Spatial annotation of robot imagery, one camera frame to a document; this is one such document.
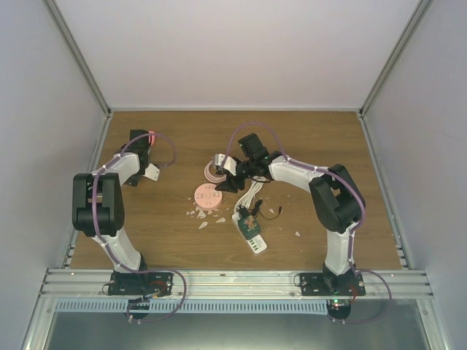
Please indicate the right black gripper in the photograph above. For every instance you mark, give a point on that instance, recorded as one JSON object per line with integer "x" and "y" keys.
{"x": 231, "y": 184}

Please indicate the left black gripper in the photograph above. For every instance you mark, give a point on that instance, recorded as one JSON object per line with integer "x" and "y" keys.
{"x": 133, "y": 181}

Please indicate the pink round power socket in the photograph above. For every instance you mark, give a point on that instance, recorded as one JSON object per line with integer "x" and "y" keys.
{"x": 207, "y": 197}

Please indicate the black power adapter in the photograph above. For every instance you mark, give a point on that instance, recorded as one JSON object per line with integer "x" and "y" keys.
{"x": 243, "y": 211}

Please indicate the green cube adapter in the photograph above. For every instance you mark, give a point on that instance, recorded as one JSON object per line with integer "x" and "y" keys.
{"x": 249, "y": 227}

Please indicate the pink square plug adapter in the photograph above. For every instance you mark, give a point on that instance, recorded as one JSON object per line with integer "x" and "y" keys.
{"x": 152, "y": 137}

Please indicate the white power strip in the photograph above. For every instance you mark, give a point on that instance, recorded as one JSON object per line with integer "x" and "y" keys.
{"x": 257, "y": 244}

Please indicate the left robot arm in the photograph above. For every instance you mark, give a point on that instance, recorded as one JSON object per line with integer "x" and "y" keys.
{"x": 97, "y": 202}

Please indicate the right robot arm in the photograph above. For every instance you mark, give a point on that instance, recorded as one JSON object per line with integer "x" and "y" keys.
{"x": 338, "y": 204}

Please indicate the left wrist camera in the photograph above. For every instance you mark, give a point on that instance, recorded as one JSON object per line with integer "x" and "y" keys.
{"x": 152, "y": 172}

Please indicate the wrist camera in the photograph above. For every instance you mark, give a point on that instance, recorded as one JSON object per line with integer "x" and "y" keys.
{"x": 225, "y": 163}
{"x": 152, "y": 172}

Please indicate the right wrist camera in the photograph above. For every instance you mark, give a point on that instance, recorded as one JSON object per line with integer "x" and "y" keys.
{"x": 225, "y": 163}

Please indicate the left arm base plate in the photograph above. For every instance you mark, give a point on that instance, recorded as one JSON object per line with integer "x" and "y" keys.
{"x": 149, "y": 285}

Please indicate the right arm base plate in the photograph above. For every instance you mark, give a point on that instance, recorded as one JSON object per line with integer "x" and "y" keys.
{"x": 328, "y": 285}

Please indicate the grey slotted cable duct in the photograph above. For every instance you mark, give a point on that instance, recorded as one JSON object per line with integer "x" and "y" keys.
{"x": 318, "y": 307}

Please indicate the aluminium front rail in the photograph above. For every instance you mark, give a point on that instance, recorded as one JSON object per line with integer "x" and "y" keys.
{"x": 236, "y": 285}

